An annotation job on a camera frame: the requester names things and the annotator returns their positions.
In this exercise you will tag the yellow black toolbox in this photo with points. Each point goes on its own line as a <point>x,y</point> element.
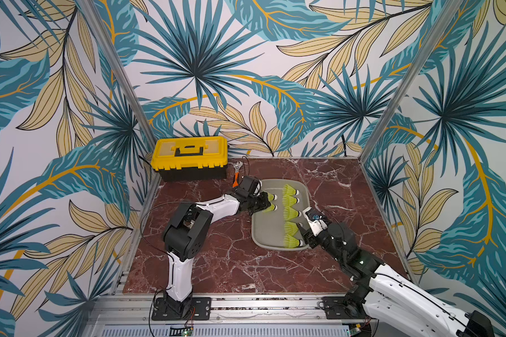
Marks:
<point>191,159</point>

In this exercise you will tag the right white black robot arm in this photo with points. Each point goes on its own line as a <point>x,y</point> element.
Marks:
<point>382,294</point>

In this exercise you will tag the yellow-green shuttlecock two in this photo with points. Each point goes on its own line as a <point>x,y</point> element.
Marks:
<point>290,191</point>

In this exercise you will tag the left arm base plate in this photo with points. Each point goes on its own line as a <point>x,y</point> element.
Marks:
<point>196,308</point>

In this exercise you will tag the yellow-green shuttlecock three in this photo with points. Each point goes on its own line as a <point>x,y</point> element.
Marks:
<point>290,213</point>

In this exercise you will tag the right aluminium frame post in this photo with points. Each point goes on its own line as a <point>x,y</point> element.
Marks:
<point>416,66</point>

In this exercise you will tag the aluminium frame post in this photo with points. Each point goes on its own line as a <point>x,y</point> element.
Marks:
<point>97,26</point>
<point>416,66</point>

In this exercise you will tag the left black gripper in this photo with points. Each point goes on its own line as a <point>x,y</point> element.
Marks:
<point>265,203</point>

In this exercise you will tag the yellow-green shuttlecock five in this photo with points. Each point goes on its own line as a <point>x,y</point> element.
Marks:
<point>272,207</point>

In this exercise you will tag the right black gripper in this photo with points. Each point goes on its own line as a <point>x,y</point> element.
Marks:
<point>312,237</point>

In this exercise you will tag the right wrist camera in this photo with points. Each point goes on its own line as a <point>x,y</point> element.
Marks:
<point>317,220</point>

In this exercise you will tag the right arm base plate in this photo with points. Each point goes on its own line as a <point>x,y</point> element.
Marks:
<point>342,308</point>

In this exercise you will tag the left aluminium frame post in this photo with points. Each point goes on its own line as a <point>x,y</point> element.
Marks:
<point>97,26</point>

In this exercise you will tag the yellow-green shuttlecock six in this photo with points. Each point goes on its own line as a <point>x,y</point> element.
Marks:
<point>291,228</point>

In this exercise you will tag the yellow-green shuttlecock one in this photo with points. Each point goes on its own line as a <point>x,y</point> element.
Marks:
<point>289,200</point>

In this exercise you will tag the grey plastic storage tray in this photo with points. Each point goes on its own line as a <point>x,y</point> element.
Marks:
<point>268,228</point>

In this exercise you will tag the aluminium front rail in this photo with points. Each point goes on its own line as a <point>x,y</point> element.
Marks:
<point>231,314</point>

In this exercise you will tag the yellow-green shuttlecock four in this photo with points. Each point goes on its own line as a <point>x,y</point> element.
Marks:
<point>291,242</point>

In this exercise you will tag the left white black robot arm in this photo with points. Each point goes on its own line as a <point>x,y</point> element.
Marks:
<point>187,231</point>

